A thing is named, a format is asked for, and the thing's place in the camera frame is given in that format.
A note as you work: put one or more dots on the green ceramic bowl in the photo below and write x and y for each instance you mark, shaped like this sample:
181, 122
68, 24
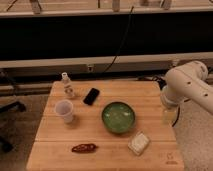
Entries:
118, 117

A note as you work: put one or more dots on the clear plastic cup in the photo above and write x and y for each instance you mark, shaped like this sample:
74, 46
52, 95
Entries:
64, 109

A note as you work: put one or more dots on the small clear spray bottle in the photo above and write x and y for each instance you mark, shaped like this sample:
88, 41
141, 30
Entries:
68, 89

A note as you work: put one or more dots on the dried red chili pepper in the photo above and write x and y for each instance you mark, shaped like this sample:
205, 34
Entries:
84, 148

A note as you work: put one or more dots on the black smartphone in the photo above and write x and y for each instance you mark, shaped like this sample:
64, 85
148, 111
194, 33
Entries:
91, 96

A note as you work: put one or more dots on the white rectangular sponge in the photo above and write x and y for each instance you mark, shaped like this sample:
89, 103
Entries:
139, 143

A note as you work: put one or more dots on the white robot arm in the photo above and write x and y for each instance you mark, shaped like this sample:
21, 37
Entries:
186, 81

